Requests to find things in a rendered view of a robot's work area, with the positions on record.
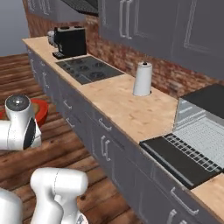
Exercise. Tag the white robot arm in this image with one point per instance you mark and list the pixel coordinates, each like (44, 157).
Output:
(55, 186)

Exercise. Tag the red bowl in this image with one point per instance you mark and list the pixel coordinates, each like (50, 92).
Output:
(43, 112)

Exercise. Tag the black toaster oven door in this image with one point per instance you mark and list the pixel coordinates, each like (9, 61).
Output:
(178, 163)

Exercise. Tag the white paper towel roll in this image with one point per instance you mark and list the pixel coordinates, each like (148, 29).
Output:
(142, 80)

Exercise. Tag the black hob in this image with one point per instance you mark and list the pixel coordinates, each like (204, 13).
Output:
(87, 69)

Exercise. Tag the grey lower cupboard run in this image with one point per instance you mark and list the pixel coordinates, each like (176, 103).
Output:
(128, 172)

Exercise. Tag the grey cupboard run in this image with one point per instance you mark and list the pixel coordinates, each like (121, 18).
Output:
(128, 172)
(43, 8)

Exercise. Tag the black coffee machine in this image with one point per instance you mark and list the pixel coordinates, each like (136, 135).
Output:
(71, 40)

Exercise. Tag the grey upper cupboard door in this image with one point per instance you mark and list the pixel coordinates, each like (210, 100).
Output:
(112, 20)
(154, 26)
(204, 38)

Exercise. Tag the silver kettle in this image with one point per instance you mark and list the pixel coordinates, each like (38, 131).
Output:
(51, 37)

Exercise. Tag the dark range hood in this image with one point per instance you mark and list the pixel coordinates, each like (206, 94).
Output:
(83, 6)

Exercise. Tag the grey upper cupboard run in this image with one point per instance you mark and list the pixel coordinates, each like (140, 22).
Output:
(43, 8)

